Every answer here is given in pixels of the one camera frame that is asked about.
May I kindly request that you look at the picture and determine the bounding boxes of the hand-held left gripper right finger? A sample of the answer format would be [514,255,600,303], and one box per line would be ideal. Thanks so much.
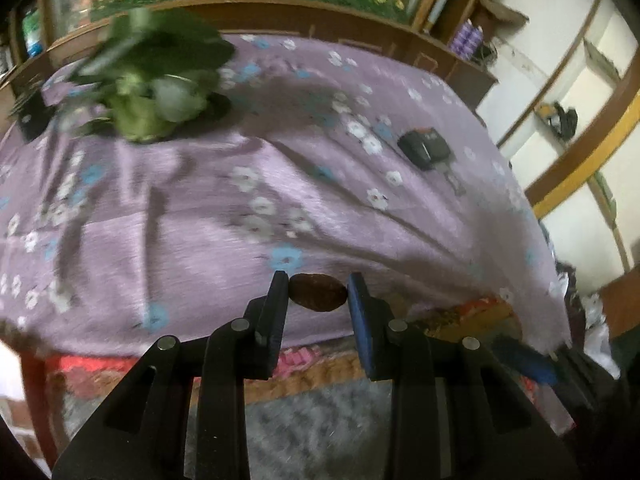
[346,272,581,480]

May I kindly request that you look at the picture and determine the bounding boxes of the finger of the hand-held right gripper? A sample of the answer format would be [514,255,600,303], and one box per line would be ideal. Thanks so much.
[492,335,561,386]

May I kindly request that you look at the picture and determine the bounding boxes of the red patterned mat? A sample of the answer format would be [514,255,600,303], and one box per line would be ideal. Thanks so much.
[45,295,576,480]

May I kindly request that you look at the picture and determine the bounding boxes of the round brown fruit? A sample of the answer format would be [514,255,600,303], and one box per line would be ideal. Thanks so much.
[289,273,347,312]

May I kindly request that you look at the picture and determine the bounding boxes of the purple floral tablecloth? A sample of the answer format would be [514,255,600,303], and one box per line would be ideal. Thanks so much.
[0,34,573,356]

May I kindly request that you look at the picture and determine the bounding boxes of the yellow black tool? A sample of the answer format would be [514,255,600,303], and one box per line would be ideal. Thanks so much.
[535,101,578,141]

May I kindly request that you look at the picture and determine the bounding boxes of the purple bottles cluster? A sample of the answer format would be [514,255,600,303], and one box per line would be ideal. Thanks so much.
[450,20,485,58]

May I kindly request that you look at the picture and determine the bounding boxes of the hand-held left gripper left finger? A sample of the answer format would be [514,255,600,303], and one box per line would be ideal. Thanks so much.
[52,270,290,480]

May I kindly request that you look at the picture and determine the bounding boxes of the black car key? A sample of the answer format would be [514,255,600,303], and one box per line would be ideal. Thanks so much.
[397,127,468,196]

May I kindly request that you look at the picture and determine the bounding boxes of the cardboard box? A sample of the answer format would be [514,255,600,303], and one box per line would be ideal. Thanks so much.
[477,0,530,26]

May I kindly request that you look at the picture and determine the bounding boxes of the wooden table leg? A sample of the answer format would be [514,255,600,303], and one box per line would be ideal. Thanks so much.
[20,350,61,471]

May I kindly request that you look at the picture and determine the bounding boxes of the green leafy cabbage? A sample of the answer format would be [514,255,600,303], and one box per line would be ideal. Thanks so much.
[65,7,236,143]

